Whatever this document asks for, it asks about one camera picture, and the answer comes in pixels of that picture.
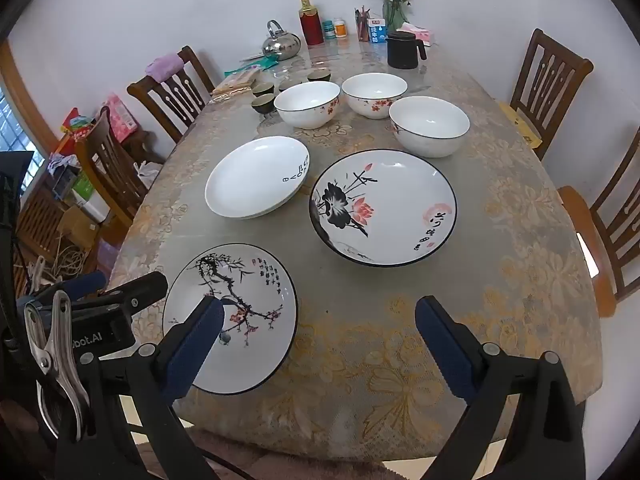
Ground red and gold bottle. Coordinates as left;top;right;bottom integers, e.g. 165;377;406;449
298;0;326;47

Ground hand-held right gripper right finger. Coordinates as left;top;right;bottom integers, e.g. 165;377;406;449
415;296;586;480

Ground green plastic packet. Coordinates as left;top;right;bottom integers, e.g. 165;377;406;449
224;56;278;75

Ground pink tissue pack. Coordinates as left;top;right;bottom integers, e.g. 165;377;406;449
400;22;432;46

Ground white bowl with red flowers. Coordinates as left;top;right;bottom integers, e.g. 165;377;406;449
389;96;472;158
273;81;342;128
341;73;408;120

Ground coil of rope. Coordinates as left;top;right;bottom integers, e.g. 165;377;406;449
30;230;96;286

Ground green and white box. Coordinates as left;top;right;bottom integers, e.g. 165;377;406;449
70;172;111;223

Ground blue and white milk carton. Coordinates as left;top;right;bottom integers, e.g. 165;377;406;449
367;17;389;45

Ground metal spring clip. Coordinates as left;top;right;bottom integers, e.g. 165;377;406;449
23;290;92;442

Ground green vase with dried flowers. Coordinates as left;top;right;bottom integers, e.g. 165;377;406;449
335;0;429;32

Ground tan packet of sticks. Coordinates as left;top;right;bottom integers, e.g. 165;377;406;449
210;67;261;97

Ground steel kettle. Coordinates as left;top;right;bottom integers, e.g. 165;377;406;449
262;20;302;62

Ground white plastic bag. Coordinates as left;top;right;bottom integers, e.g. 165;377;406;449
132;160;163;191

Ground plain white plate black lettering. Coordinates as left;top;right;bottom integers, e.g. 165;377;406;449
204;136;311;220

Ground purple cloth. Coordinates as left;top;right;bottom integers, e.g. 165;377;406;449
145;52;185;82

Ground pink box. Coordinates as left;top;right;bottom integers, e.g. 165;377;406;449
102;92;138;141

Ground plum branch painted plate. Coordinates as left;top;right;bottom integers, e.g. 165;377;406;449
162;243;299;395

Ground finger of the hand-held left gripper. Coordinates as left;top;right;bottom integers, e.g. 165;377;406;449
100;271;169;317
27;271;108;307

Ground lotus painted large plate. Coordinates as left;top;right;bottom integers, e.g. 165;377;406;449
309;149;457;266

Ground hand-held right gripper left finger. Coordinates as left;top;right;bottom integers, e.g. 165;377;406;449
55;296;226;480

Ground dark wooden chair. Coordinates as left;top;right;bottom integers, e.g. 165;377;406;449
500;28;595;161
75;106;151;246
126;45;217;143
557;127;640;318

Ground colourful snack packets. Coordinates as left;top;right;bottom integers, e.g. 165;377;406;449
52;107;96;156

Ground cardboard box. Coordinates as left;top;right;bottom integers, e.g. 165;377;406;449
60;205;101;251

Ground window with wooden frame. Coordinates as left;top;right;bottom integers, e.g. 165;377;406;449
0;80;48;191

